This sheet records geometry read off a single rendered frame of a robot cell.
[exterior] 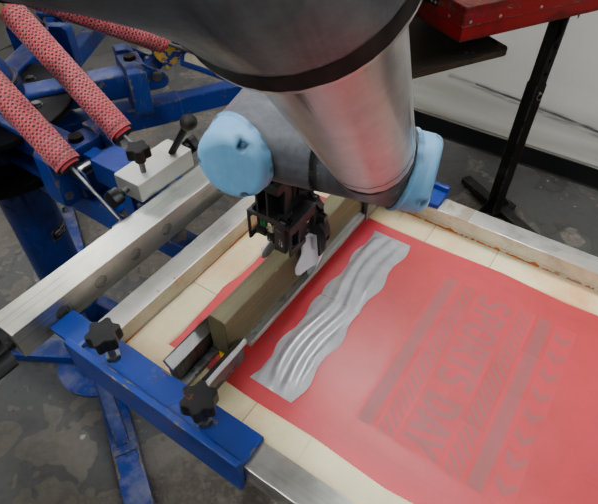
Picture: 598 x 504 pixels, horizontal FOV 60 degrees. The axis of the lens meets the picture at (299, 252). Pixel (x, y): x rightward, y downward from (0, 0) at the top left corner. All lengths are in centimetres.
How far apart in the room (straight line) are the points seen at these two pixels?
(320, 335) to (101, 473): 116
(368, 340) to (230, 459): 27
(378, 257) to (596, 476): 42
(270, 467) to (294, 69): 54
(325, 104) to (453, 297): 66
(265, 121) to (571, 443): 55
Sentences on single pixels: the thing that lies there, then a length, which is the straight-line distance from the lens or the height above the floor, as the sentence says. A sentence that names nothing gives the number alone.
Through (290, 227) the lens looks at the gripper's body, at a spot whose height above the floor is 114.
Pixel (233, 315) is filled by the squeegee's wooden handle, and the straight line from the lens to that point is 68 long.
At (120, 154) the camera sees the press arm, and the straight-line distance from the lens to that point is 101.
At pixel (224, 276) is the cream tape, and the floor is 96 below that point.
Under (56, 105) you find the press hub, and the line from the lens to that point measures 128.
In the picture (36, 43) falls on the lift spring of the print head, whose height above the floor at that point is 118.
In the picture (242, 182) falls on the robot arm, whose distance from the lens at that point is 49.
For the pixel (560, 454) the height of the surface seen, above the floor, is 95.
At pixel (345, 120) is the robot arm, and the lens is 25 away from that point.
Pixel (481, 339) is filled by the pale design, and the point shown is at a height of 96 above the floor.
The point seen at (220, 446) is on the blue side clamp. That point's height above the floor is 101.
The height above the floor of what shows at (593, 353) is 96.
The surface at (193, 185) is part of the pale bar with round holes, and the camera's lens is 91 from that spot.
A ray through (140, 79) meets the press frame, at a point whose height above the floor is 102.
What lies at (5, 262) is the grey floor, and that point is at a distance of 251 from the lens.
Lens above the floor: 159
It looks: 46 degrees down
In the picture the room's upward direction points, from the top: straight up
